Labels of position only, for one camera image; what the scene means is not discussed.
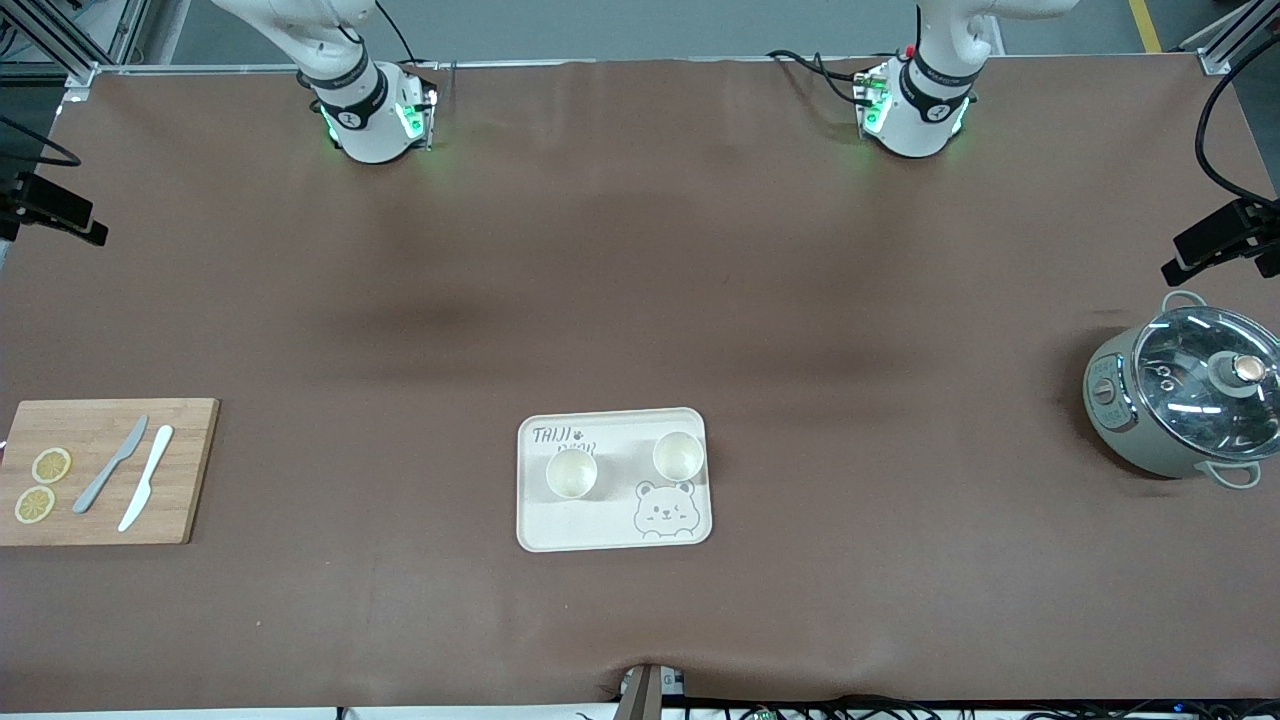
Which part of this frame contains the white IKEA cup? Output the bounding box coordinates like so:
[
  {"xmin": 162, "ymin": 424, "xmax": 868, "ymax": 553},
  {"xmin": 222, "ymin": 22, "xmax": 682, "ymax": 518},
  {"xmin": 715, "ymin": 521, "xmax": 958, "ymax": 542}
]
[
  {"xmin": 545, "ymin": 447, "xmax": 599, "ymax": 500},
  {"xmin": 652, "ymin": 430, "xmax": 706, "ymax": 482}
]

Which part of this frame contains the cream bear print tray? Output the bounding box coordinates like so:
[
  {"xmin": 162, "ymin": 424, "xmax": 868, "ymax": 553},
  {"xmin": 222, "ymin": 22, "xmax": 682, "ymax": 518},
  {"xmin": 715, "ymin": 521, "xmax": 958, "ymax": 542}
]
[{"xmin": 516, "ymin": 407, "xmax": 714, "ymax": 553}]

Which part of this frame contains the grey-green electric cooking pot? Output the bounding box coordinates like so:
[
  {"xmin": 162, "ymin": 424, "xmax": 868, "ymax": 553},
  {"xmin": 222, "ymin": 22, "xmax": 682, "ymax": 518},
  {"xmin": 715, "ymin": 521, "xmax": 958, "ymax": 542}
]
[{"xmin": 1083, "ymin": 290, "xmax": 1280, "ymax": 491}]

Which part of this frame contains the grey plastic knife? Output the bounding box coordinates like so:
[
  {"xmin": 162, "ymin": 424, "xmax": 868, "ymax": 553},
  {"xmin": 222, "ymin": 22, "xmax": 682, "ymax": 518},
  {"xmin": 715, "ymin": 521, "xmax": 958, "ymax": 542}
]
[{"xmin": 72, "ymin": 414, "xmax": 149, "ymax": 515}]

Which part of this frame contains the white plastic knife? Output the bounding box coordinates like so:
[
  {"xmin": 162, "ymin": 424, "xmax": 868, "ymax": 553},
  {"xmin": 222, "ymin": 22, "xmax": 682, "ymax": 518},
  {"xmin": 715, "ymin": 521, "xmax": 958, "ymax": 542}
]
[{"xmin": 117, "ymin": 424, "xmax": 175, "ymax": 533}]

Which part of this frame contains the bamboo cutting board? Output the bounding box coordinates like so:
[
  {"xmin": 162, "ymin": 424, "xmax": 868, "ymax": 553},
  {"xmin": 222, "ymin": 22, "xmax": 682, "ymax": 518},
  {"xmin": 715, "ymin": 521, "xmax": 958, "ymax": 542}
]
[{"xmin": 0, "ymin": 398, "xmax": 221, "ymax": 547}]

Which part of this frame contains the brown table mat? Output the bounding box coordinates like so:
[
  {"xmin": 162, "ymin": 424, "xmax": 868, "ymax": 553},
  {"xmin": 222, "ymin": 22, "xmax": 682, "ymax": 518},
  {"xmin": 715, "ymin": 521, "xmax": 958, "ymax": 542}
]
[{"xmin": 0, "ymin": 55, "xmax": 1280, "ymax": 713}]

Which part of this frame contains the aluminium frame extrusion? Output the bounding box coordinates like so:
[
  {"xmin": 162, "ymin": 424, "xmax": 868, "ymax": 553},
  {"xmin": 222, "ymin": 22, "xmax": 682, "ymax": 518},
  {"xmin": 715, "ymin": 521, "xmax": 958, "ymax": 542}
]
[
  {"xmin": 1180, "ymin": 0, "xmax": 1280, "ymax": 77},
  {"xmin": 0, "ymin": 0, "xmax": 151, "ymax": 93}
]

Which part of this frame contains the black right arm base cable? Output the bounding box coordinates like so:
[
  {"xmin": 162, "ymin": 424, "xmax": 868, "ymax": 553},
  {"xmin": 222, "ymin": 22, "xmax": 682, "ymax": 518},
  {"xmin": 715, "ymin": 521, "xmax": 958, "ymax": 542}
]
[{"xmin": 375, "ymin": 0, "xmax": 423, "ymax": 66}]

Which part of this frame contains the black arm base cable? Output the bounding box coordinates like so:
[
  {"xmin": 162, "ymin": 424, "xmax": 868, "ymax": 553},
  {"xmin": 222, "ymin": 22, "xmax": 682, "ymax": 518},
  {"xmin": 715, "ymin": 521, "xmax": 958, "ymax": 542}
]
[
  {"xmin": 767, "ymin": 48, "xmax": 873, "ymax": 106},
  {"xmin": 375, "ymin": 0, "xmax": 423, "ymax": 66}
]

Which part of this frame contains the black left arm base cable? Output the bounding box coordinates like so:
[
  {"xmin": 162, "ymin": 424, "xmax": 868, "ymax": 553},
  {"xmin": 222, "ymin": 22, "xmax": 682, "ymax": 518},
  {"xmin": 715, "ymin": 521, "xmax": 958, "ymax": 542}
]
[{"xmin": 767, "ymin": 48, "xmax": 873, "ymax": 106}]

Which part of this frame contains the grey camera stand bracket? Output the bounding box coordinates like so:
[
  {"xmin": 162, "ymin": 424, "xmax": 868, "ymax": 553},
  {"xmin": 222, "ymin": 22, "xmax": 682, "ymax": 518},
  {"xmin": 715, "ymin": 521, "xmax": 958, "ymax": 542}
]
[{"xmin": 618, "ymin": 662, "xmax": 687, "ymax": 720}]

